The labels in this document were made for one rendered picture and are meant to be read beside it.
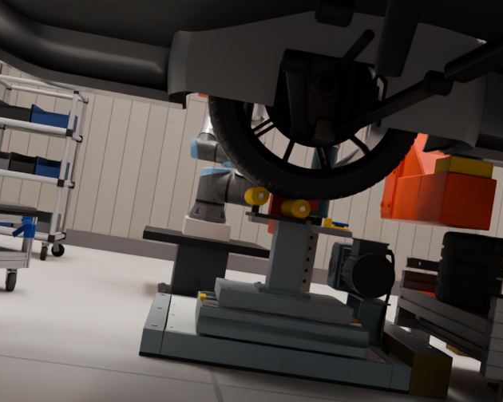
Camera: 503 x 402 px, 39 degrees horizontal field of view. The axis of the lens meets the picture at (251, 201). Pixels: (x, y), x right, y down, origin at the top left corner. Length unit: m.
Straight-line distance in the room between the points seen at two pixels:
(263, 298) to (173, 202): 3.44
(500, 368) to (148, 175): 3.85
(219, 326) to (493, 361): 0.76
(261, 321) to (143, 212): 3.49
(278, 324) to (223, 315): 0.16
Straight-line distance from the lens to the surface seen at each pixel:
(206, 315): 2.04
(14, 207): 2.83
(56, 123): 4.24
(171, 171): 5.47
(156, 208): 5.46
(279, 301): 2.08
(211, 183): 3.49
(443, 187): 2.25
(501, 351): 2.06
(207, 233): 3.47
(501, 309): 2.05
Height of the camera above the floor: 0.45
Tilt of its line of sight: 1 degrees up
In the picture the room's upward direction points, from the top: 9 degrees clockwise
